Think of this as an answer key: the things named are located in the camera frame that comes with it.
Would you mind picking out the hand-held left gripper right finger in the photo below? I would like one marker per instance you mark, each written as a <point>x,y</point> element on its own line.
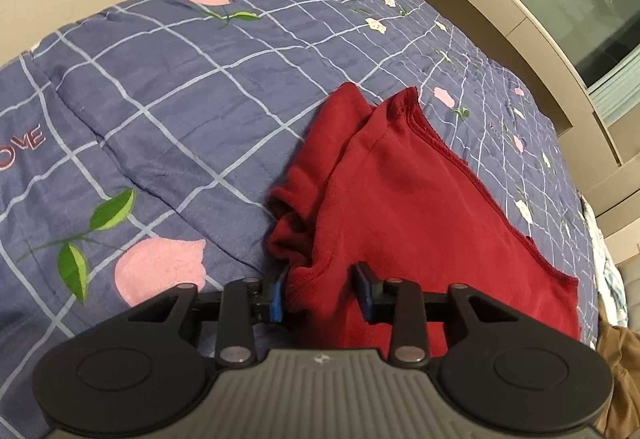
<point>365,290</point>

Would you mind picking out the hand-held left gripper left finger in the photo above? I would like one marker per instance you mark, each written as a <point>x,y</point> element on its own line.
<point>275,304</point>

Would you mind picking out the red knit garment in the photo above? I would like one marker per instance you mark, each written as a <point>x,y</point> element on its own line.
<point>420,199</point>

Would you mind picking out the blue checked floral blanket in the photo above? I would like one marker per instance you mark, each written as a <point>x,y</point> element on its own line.
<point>175,129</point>

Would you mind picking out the white printed cloth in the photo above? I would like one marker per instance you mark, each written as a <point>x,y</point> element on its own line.
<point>607,269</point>

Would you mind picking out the brown cloth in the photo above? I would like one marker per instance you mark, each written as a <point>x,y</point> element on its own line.
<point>622,369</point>

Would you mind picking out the pale blue curtain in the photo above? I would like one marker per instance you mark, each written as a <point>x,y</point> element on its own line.
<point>620,101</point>

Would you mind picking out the beige window alcove frame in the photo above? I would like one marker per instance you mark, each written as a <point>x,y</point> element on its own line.
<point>525,49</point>

